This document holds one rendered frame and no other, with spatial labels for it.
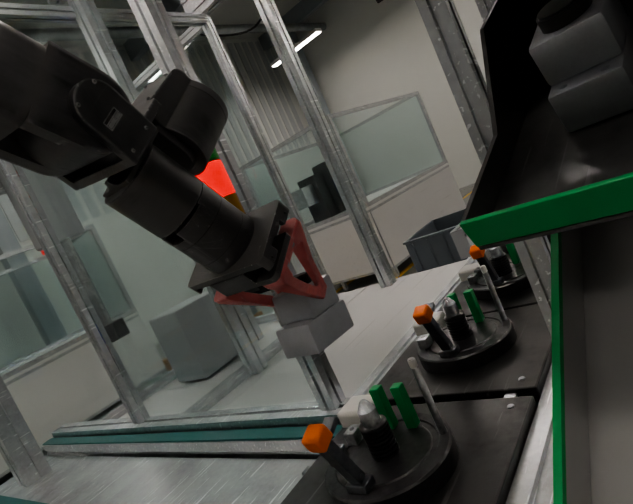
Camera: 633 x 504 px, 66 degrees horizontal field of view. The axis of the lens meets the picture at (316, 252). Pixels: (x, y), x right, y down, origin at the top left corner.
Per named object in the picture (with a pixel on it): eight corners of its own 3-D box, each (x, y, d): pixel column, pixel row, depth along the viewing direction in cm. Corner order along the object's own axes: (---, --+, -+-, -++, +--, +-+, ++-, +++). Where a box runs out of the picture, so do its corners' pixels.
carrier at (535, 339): (543, 403, 53) (500, 301, 52) (368, 413, 69) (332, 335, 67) (572, 309, 72) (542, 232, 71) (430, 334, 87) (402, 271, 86)
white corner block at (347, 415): (375, 440, 61) (362, 412, 61) (347, 441, 64) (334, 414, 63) (391, 418, 65) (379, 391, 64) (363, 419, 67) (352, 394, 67)
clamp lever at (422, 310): (453, 352, 64) (424, 314, 61) (439, 354, 66) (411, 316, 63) (457, 331, 67) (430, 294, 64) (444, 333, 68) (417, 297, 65)
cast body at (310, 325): (320, 354, 44) (290, 283, 43) (286, 360, 47) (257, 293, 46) (365, 317, 50) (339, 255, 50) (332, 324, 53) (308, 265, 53)
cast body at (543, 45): (644, 106, 28) (591, 4, 26) (568, 135, 32) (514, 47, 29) (650, 37, 33) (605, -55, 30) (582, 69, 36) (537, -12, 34)
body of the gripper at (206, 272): (222, 241, 48) (160, 198, 44) (294, 209, 42) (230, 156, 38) (202, 298, 45) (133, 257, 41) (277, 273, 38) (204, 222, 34)
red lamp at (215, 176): (217, 197, 64) (201, 163, 64) (196, 209, 67) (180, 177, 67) (242, 188, 68) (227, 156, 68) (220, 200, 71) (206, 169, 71)
